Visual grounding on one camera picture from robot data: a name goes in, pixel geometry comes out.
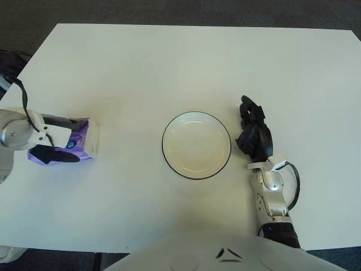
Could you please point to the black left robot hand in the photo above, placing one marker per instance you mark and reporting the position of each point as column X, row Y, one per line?
column 56, row 156

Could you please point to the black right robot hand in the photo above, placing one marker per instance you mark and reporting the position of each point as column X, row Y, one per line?
column 262, row 141

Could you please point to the purple tissue paper pack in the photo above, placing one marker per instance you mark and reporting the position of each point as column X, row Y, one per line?
column 90, row 135

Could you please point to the white plate with black rim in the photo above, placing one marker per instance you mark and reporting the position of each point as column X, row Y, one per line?
column 196, row 145

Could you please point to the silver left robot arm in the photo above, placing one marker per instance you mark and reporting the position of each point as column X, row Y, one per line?
column 14, row 132

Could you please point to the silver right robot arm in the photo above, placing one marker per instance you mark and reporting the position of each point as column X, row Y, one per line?
column 272, row 194

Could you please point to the pale blue white object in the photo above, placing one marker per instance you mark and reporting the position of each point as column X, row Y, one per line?
column 4, row 83

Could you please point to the black bag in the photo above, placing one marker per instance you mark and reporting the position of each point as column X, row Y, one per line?
column 11, row 62

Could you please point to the white rounded base object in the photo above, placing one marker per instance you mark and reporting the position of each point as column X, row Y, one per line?
column 9, row 254

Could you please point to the dark table leg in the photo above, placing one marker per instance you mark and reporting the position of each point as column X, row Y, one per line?
column 98, row 262

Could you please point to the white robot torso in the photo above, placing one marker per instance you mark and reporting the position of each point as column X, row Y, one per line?
column 225, row 254

